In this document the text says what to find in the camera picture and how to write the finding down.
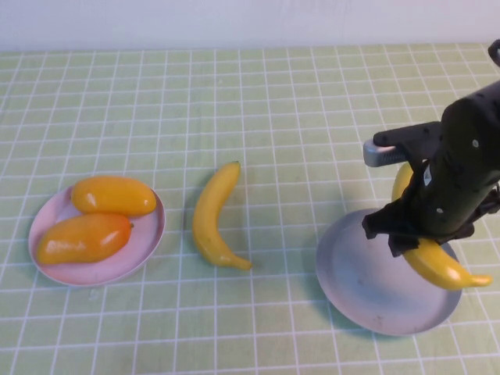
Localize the orange-tinted plastic mango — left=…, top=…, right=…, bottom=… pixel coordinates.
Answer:
left=37, top=212, right=135, bottom=266

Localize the blue round plate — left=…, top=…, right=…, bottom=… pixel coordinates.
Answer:
left=315, top=209, right=463, bottom=338

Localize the green checkered tablecloth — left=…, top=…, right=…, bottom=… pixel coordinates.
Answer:
left=0, top=42, right=500, bottom=375

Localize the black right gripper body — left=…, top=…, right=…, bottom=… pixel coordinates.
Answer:
left=390, top=97, right=500, bottom=244

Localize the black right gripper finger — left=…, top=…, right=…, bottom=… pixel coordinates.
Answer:
left=387, top=229, right=423, bottom=259
left=361, top=205, right=408, bottom=241

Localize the yellow plastic mango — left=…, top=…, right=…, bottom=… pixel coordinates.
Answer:
left=70, top=176, right=158, bottom=219

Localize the black looped cable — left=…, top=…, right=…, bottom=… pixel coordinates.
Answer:
left=487, top=37, right=500, bottom=68

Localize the yellow plastic banana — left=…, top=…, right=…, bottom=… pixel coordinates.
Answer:
left=391, top=162, right=495, bottom=291
left=191, top=160, right=253, bottom=271

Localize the pink round plate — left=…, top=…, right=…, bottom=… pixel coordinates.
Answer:
left=28, top=185, right=167, bottom=289

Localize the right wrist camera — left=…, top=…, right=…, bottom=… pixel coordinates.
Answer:
left=362, top=121, right=445, bottom=168

